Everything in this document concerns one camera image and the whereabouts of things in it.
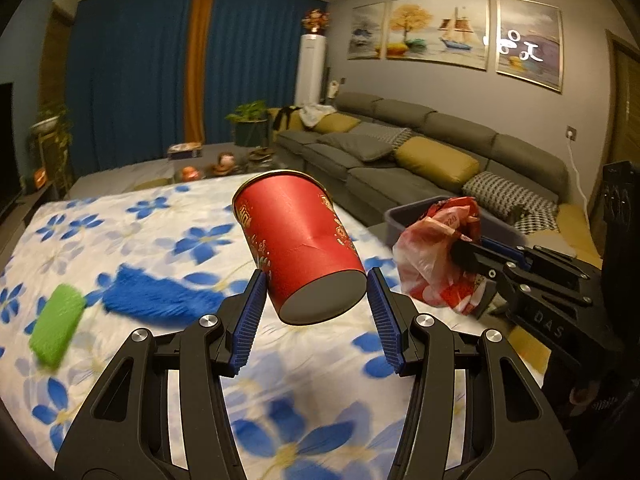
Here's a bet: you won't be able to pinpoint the orange curtain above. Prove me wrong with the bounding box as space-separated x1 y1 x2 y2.
184 0 217 143

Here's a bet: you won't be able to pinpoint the houndstooth pillow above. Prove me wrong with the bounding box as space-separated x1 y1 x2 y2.
462 171 558 216
360 124 413 148
512 207 558 233

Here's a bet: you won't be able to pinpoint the grey sectional sofa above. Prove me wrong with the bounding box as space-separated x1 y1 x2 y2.
272 91 608 261

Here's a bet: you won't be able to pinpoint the grey plastic bin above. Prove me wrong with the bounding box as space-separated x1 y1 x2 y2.
384 195 523 253

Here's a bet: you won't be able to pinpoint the floral printed blanket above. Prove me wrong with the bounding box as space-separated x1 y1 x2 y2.
0 175 506 480

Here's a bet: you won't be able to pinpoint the potted plant white bowl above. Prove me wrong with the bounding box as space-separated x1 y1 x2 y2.
27 105 73 196

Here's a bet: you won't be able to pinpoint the white clothes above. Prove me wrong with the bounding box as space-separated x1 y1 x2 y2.
299 104 336 128

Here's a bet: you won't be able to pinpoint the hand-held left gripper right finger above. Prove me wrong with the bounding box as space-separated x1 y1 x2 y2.
366 268 578 480

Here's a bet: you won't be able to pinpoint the red paper cup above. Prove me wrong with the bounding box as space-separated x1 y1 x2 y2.
231 170 368 326

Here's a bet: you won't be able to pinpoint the green sponge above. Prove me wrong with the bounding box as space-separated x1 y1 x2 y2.
28 284 86 367

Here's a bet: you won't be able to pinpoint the small yellow pillow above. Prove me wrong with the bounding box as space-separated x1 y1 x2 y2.
315 112 362 135

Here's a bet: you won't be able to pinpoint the sailboat painting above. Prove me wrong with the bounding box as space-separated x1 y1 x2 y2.
384 0 491 72

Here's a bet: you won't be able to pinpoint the purple abstract painting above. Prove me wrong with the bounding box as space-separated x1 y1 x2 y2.
494 0 565 93

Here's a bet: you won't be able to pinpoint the blue fuzzy cloth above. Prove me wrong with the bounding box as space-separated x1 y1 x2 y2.
102 265 236 323

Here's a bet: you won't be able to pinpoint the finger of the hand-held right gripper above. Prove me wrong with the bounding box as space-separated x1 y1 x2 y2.
479 240 602 282
449 246 587 322

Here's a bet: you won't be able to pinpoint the grey pillow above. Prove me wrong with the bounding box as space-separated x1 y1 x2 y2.
332 134 396 162

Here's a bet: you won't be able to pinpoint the blue curtain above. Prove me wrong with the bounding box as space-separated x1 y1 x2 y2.
65 0 196 178
205 0 331 143

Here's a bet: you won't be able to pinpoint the white cable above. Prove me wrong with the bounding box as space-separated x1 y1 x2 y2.
569 140 593 206

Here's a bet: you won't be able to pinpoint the flower ornament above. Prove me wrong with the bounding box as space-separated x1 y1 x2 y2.
302 7 331 35

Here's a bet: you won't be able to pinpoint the white standing air conditioner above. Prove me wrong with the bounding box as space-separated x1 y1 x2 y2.
294 34 327 107

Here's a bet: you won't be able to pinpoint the red white plastic bag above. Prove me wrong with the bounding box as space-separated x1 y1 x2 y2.
392 196 493 316

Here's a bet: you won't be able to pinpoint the narrow landscape painting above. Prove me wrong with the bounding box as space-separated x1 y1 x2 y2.
347 2 387 61

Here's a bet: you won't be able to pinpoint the flat printed box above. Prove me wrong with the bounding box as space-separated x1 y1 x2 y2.
167 142 203 160

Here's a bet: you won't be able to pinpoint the potted plant dark pot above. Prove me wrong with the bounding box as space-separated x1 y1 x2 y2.
225 100 271 147

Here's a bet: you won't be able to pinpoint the wooden wall panel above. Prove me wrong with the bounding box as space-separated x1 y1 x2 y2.
40 2 76 111

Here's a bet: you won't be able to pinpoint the black television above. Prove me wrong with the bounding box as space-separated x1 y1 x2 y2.
0 82 15 216

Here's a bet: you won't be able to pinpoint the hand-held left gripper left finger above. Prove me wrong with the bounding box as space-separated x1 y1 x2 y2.
52 269 269 480

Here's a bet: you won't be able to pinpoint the large yellow pillow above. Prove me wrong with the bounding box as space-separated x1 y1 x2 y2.
395 137 481 186

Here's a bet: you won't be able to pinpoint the wooden door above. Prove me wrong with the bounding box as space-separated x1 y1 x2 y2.
605 30 640 166

